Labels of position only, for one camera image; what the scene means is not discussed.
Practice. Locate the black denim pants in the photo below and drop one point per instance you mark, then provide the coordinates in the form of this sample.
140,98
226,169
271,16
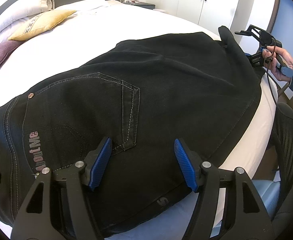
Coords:
142,94

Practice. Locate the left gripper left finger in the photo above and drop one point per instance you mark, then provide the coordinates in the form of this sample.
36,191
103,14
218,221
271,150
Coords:
40,214

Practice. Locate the person's dark trouser legs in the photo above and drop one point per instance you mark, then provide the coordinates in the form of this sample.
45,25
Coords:
282,138

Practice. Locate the yellow cushion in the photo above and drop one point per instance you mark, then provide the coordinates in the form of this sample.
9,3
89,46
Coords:
40,24

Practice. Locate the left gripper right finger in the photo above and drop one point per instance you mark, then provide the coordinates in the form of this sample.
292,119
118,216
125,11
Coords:
244,216

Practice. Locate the dark nightstand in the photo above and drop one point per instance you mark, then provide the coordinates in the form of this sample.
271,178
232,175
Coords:
139,4

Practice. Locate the white wardrobe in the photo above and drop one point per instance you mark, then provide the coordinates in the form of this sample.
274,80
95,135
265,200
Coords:
201,0

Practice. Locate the right hand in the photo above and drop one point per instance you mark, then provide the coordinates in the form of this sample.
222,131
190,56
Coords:
271,52

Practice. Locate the white folded duvet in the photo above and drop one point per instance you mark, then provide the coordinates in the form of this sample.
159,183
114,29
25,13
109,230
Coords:
24,8

